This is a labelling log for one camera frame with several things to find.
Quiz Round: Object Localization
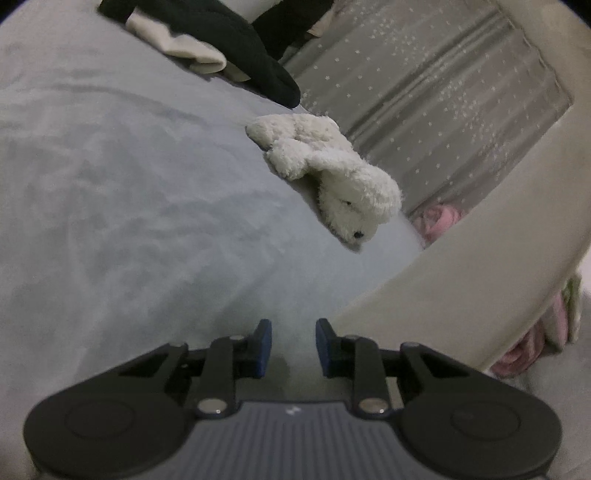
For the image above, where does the white Pooh sweatshirt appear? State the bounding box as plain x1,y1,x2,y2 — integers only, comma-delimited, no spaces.
334,1,590,370

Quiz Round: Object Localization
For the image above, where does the folded mauve comforter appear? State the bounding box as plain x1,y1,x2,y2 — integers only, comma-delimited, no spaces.
414,204,569,378

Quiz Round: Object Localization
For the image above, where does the mauve and cream pillow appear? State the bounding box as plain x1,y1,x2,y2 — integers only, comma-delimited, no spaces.
542,273,582,351

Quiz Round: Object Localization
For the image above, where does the white plush dog toy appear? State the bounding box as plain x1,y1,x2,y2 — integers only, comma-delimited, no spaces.
245,114,403,246

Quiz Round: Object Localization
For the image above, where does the grey dotted curtain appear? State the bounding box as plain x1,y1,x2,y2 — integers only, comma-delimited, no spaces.
284,1,571,217

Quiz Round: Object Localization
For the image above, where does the cream cloth under black garment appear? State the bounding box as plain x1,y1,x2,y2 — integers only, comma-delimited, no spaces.
124,9,228,75

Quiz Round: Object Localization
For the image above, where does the black garment on bed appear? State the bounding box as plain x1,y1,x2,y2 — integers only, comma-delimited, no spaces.
97,0,301,109

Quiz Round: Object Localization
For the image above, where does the black hanging garment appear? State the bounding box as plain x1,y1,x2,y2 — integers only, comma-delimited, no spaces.
252,0,334,60

